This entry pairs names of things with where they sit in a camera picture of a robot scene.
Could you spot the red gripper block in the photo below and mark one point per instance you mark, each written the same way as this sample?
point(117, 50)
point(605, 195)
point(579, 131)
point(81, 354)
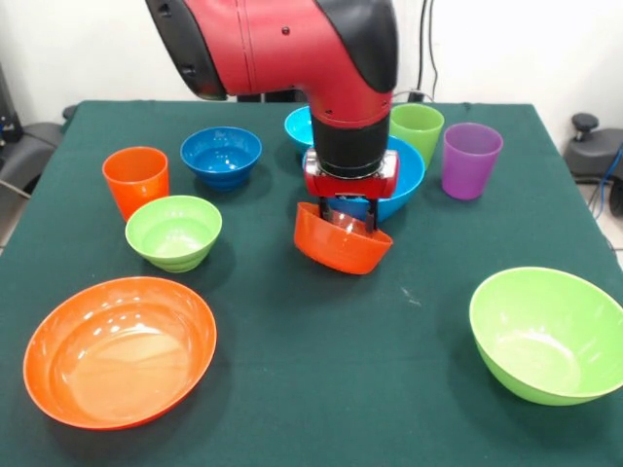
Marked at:
point(350, 187)

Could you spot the small orange bowl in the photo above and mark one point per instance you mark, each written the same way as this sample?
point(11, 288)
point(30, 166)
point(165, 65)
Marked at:
point(340, 253)

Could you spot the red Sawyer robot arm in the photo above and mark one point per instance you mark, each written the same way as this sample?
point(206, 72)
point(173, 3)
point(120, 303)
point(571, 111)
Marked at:
point(272, 44)

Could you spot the large blue bowl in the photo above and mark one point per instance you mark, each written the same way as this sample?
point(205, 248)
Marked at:
point(409, 180)

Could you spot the small turquoise bowl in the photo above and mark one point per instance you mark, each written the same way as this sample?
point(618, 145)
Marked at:
point(299, 129)

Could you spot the green cup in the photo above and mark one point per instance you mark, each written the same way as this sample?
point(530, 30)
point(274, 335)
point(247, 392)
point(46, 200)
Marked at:
point(418, 129)

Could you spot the purple cup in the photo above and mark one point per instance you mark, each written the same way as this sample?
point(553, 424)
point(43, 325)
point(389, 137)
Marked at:
point(469, 165)

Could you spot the dark green tablecloth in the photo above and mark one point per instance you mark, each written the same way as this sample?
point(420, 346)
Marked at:
point(316, 340)

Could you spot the dark blue bowl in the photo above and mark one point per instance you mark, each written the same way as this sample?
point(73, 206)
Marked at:
point(221, 155)

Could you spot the small green bowl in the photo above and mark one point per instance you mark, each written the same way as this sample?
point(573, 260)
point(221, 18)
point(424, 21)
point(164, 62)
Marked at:
point(172, 233)

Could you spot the orange cup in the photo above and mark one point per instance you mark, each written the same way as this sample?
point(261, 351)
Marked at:
point(136, 180)

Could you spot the large green bowl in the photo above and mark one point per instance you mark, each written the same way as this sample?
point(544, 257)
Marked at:
point(540, 335)

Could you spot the large orange bowl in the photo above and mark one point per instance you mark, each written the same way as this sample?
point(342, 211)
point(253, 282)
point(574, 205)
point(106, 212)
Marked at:
point(117, 355)

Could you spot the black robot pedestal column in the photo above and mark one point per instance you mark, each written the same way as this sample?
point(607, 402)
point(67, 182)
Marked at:
point(272, 96)

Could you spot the grey pedestal leg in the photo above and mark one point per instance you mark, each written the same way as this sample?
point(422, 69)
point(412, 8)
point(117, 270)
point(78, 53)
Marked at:
point(591, 151)
point(29, 146)

